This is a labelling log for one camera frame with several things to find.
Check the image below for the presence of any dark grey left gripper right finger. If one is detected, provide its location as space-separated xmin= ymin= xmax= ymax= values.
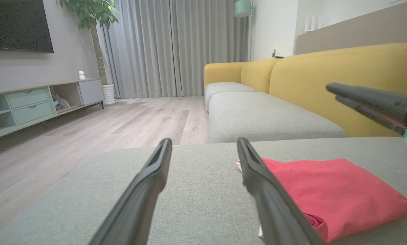
xmin=237 ymin=137 xmax=325 ymax=245

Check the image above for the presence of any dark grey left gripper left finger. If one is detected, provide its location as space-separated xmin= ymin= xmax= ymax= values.
xmin=88 ymin=137 xmax=173 ymax=245

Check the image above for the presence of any red garment with white band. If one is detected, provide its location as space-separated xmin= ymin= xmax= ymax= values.
xmin=235 ymin=158 xmax=407 ymax=244

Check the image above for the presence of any beige partition panel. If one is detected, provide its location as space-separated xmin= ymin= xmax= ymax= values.
xmin=294 ymin=0 xmax=407 ymax=55

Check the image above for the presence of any long grey sofa seat cushion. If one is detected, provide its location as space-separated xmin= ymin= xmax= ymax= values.
xmin=208 ymin=91 xmax=347 ymax=143

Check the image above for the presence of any white router with antennas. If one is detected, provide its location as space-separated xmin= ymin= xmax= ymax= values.
xmin=304 ymin=15 xmax=329 ymax=33

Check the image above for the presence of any white ribbed plant pot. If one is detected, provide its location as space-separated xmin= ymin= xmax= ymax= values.
xmin=102 ymin=84 xmax=116 ymax=105

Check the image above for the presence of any grey cabinet door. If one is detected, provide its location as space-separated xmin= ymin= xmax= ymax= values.
xmin=78 ymin=80 xmax=104 ymax=105

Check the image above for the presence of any soft toy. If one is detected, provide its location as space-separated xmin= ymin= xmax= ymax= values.
xmin=53 ymin=95 xmax=70 ymax=111

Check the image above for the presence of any small grey sofa seat cushion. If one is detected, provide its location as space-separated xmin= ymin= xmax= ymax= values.
xmin=205 ymin=82 xmax=257 ymax=111

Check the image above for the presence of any teal cabinet drawer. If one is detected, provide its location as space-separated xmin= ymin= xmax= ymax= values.
xmin=7 ymin=88 xmax=49 ymax=109
xmin=12 ymin=101 xmax=53 ymax=125

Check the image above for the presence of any grey pleated curtain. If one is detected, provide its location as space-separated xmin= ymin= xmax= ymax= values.
xmin=96 ymin=0 xmax=250 ymax=99

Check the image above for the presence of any teal floor lamp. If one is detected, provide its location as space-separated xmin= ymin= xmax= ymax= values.
xmin=233 ymin=0 xmax=257 ymax=62

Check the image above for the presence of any green indoor tree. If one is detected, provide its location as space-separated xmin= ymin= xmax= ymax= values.
xmin=56 ymin=0 xmax=119 ymax=85

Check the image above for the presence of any black wall television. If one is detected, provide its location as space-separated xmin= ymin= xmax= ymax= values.
xmin=0 ymin=0 xmax=54 ymax=53

